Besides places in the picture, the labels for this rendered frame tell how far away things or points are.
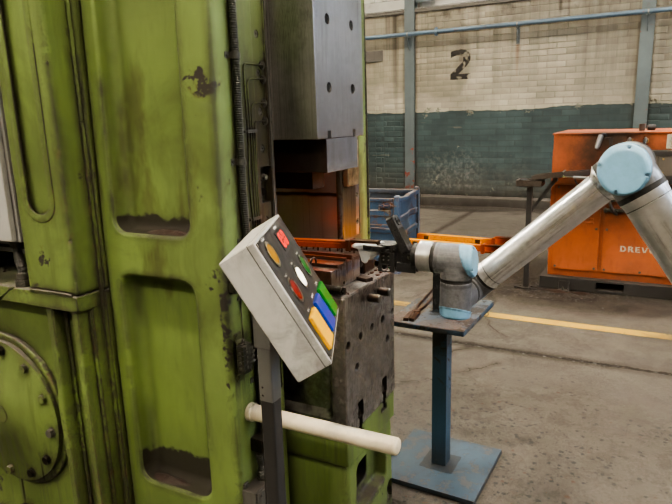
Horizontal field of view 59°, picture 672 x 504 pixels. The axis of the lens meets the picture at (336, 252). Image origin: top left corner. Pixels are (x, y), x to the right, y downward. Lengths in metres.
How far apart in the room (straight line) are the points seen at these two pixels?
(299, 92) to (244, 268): 0.69
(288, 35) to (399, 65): 8.15
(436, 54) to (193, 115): 8.21
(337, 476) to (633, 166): 1.23
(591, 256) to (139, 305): 3.98
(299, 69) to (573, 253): 3.83
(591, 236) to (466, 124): 4.66
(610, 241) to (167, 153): 4.02
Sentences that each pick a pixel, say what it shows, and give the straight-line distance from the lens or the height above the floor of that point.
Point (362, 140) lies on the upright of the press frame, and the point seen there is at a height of 1.34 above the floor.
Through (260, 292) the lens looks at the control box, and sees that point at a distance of 1.14.
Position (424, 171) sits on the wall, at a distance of 9.69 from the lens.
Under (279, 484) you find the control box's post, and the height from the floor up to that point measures 0.59.
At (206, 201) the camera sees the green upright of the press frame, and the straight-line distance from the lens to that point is 1.56.
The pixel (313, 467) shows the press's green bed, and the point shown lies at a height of 0.33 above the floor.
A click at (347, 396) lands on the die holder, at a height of 0.61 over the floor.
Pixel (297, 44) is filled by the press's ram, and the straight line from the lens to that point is 1.69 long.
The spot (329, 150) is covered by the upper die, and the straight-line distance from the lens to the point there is 1.72.
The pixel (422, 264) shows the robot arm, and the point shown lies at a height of 1.01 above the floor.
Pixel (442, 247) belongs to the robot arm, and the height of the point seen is 1.06.
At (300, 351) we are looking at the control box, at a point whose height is 0.99.
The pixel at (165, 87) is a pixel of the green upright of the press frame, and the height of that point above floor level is 1.51.
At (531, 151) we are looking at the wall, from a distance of 9.25.
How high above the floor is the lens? 1.42
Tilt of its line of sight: 13 degrees down
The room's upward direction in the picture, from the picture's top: 2 degrees counter-clockwise
